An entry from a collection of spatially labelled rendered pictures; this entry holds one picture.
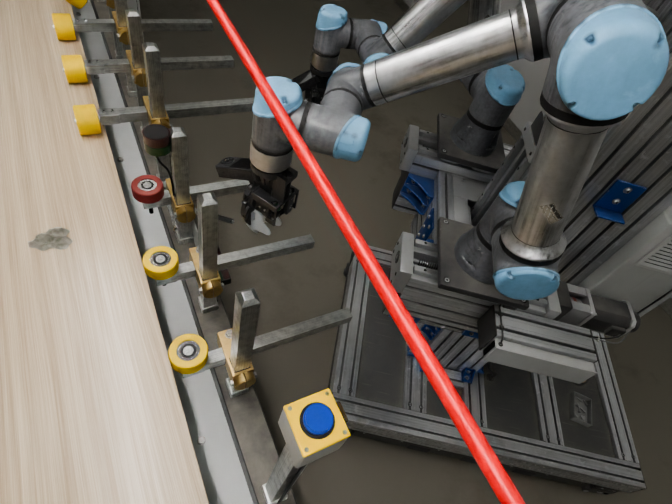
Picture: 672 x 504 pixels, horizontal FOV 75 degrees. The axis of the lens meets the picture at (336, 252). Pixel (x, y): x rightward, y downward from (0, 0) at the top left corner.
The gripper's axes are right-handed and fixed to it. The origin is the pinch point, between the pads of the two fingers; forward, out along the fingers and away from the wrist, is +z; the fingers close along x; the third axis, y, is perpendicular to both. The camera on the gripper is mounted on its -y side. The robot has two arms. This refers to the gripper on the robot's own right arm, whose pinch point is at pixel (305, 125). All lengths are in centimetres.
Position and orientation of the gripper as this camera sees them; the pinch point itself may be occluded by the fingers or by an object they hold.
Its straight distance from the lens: 144.3
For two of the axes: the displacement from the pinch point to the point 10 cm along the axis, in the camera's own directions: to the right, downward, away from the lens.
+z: -2.0, 6.1, 7.6
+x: -2.5, -7.9, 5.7
